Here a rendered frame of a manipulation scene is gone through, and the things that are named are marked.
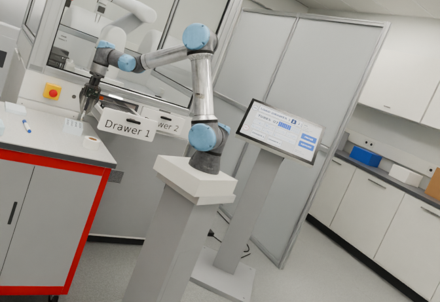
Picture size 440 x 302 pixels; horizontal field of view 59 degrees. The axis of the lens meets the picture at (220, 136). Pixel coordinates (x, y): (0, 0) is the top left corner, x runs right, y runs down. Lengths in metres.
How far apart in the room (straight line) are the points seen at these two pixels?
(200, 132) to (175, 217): 0.44
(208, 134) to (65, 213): 0.69
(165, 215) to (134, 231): 0.83
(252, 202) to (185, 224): 0.91
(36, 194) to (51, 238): 0.22
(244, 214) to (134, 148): 0.85
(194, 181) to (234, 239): 1.12
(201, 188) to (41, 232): 0.69
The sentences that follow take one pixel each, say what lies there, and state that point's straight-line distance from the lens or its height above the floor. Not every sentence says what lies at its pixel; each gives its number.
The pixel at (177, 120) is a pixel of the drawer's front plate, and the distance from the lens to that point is 2.42.
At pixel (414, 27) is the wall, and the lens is 5.59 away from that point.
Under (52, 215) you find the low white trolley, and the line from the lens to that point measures 1.79.
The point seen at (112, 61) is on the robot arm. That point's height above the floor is 1.15.
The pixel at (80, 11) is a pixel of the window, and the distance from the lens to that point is 2.19.
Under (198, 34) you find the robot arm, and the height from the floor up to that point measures 1.39.
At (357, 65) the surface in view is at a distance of 3.18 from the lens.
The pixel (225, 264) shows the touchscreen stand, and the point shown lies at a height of 0.08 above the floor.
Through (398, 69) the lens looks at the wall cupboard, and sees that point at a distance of 5.01.
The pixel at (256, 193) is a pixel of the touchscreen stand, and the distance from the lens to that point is 2.60.
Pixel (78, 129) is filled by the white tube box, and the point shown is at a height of 0.79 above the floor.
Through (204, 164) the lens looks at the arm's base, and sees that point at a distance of 1.76.
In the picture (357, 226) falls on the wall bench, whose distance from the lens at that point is 4.43.
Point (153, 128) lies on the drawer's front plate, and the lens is 2.02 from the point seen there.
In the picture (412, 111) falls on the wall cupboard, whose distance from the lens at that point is 4.74.
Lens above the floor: 1.28
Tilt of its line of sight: 9 degrees down
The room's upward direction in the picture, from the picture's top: 22 degrees clockwise
